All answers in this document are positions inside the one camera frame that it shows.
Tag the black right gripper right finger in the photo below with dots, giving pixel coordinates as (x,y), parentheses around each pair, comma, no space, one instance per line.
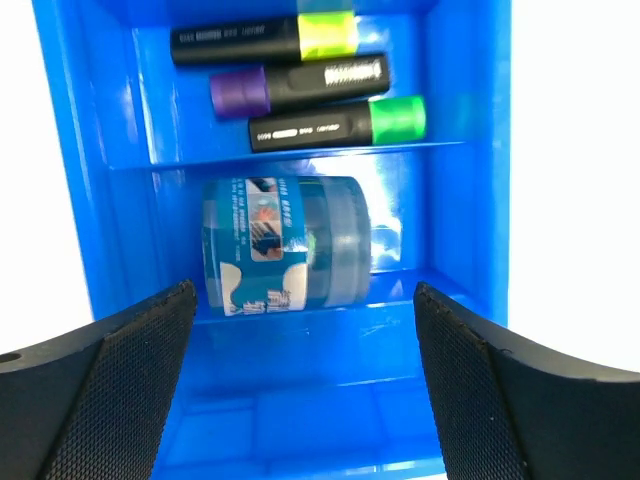
(506,407)

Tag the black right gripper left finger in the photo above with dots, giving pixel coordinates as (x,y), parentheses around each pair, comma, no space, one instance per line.
(93,403)

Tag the blue labelled round jar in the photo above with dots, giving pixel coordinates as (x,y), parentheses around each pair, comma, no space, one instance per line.
(285,244)

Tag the green capped black highlighter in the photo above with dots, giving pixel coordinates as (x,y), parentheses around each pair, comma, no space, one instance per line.
(360,123)

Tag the purple capped black highlighter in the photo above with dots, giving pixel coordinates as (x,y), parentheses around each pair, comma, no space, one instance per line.
(267,89)

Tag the yellow capped black highlighter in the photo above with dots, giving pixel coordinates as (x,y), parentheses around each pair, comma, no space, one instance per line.
(304,37)

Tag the blue plastic divided tray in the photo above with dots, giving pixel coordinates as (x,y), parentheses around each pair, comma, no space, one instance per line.
(332,393)

